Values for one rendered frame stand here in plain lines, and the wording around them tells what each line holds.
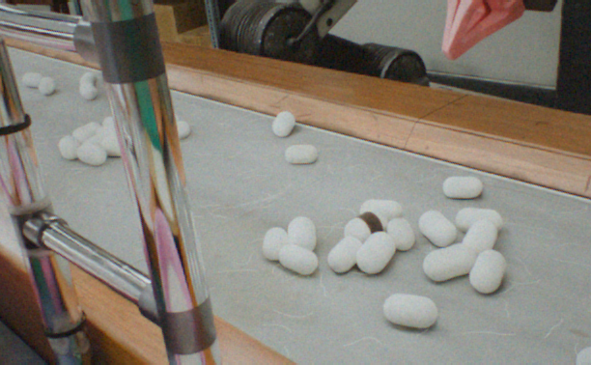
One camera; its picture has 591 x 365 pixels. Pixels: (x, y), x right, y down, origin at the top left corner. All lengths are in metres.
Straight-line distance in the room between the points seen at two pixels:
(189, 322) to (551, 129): 0.45
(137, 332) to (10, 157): 0.13
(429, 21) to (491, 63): 0.31
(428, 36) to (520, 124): 2.36
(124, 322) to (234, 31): 0.81
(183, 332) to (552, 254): 0.31
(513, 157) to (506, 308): 0.20
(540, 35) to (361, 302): 2.37
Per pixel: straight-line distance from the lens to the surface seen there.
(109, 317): 0.48
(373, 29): 3.20
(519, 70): 2.88
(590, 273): 0.52
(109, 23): 0.26
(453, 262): 0.50
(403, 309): 0.45
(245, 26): 1.19
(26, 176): 0.42
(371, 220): 0.54
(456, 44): 0.61
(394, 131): 0.73
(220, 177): 0.70
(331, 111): 0.79
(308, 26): 1.20
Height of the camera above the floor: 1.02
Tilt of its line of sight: 25 degrees down
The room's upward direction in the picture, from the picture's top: 7 degrees counter-clockwise
